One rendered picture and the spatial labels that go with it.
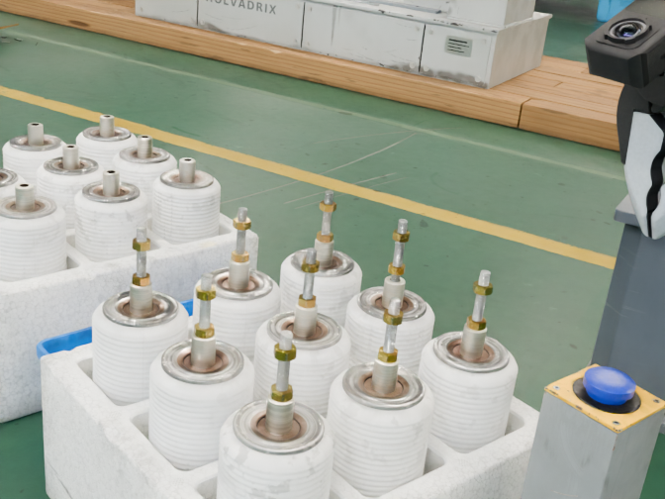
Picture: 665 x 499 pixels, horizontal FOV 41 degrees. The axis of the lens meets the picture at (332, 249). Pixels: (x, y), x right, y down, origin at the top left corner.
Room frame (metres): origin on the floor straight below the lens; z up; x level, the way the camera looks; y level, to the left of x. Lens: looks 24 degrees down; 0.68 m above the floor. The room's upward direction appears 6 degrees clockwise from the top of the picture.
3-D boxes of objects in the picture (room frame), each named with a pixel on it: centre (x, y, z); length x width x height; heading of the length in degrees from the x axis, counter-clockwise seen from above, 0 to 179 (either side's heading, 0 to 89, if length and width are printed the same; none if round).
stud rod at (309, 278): (0.77, 0.02, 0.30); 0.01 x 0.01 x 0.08
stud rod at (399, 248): (0.85, -0.07, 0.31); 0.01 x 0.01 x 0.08
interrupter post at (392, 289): (0.85, -0.07, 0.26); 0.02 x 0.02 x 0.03
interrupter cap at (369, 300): (0.85, -0.07, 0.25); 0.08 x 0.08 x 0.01
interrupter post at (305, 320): (0.77, 0.02, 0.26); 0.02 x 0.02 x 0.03
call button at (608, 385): (0.61, -0.23, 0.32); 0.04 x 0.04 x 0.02
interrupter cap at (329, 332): (0.77, 0.02, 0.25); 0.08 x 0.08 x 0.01
